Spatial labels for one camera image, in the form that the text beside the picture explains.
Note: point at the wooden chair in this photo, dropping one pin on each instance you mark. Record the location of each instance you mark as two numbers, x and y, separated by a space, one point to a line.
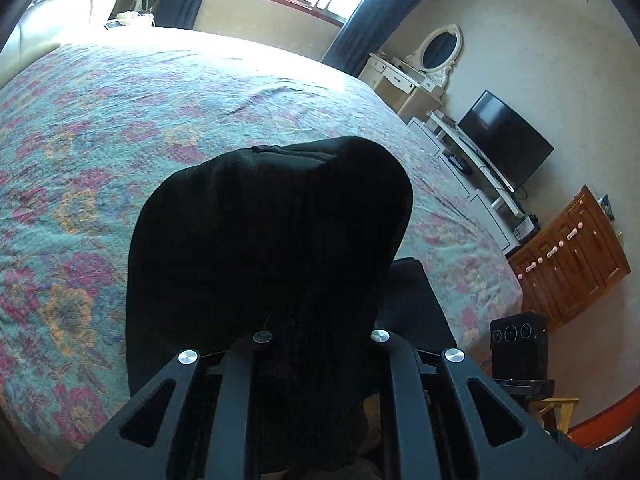
553 413

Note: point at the white TV stand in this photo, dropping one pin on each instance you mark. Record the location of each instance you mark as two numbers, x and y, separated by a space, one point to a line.
493 203

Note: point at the floral bedspread bed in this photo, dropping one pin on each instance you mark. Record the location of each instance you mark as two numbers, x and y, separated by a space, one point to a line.
88 133

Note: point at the brown wooden cabinet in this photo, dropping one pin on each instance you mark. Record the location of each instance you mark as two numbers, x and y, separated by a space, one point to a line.
571 263

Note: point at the oval vanity mirror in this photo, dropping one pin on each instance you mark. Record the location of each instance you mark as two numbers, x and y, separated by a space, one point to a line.
437 56

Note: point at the dark blue right curtain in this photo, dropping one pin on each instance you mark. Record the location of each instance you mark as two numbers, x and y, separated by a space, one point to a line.
365 32

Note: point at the cream vanity dresser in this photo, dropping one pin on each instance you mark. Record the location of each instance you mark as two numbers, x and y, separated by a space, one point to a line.
406 97

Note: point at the black pants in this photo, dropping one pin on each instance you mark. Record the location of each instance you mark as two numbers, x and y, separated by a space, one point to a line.
298 240

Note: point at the black flat television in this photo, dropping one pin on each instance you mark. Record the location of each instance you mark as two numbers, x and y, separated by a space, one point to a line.
514 148

